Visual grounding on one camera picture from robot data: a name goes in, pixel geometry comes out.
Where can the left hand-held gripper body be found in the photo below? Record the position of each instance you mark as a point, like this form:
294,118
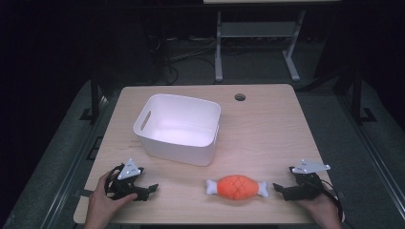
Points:
122,187

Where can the orange plush meat toy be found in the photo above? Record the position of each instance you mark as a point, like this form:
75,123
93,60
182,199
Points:
237,187

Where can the white plastic bin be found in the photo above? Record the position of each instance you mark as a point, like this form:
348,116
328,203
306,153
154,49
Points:
178,133

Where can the person's right hand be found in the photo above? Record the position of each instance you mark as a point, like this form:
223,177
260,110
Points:
321,210

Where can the person's left hand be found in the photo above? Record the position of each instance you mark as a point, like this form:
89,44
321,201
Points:
102,206

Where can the black metal stand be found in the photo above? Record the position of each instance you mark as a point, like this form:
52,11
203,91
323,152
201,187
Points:
358,95
95,98

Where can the grey metal desk frame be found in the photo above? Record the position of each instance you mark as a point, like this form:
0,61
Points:
258,30

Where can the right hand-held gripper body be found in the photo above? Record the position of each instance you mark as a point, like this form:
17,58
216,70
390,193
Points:
307,186

